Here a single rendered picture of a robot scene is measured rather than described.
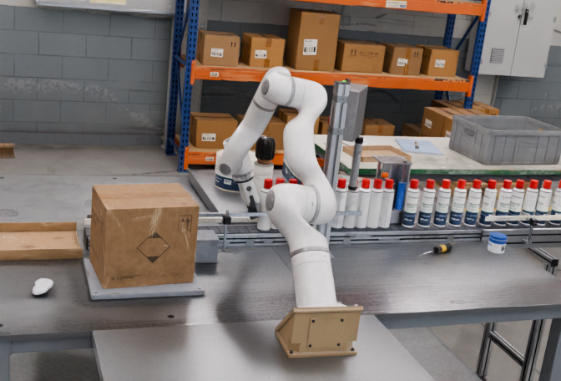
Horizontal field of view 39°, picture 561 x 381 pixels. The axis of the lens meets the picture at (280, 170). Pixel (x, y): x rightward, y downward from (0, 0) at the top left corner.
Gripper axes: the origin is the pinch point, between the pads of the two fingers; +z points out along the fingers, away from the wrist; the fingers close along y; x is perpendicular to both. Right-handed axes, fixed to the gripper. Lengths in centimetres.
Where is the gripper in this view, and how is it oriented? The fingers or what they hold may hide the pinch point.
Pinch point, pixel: (253, 213)
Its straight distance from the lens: 306.2
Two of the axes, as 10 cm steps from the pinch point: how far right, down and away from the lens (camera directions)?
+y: -3.2, -3.0, 9.0
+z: 2.2, 9.0, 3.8
